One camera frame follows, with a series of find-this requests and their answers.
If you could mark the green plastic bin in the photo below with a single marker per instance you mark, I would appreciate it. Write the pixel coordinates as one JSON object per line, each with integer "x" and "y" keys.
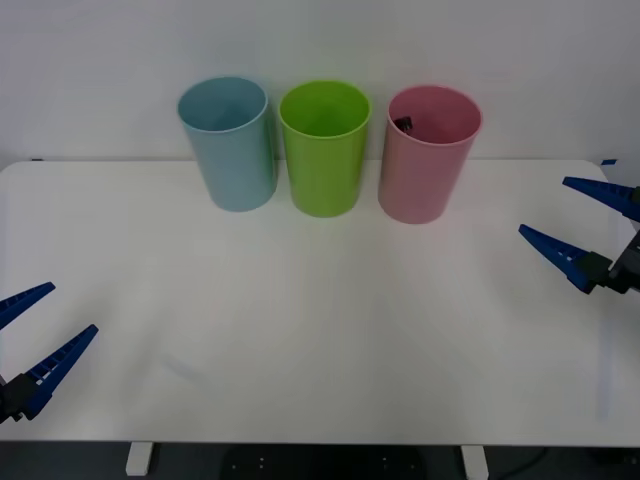
{"x": 322, "y": 175}

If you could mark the dark bottle with black cap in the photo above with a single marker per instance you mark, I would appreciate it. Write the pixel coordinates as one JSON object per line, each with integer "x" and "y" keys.
{"x": 403, "y": 123}

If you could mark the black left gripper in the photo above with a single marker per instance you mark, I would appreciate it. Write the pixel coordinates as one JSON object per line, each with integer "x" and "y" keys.
{"x": 2, "y": 400}

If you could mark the pink plastic bin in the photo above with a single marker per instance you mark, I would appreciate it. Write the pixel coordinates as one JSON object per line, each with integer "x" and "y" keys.
{"x": 417, "y": 180}

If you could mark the white table leg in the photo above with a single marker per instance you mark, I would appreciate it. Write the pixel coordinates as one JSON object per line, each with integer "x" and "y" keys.
{"x": 474, "y": 462}
{"x": 137, "y": 460}

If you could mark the pale blue plastic bin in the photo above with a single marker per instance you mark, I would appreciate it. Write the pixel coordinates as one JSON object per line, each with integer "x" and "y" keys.
{"x": 235, "y": 165}

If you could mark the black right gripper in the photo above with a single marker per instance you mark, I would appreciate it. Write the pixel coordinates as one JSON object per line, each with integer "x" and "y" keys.
{"x": 627, "y": 270}

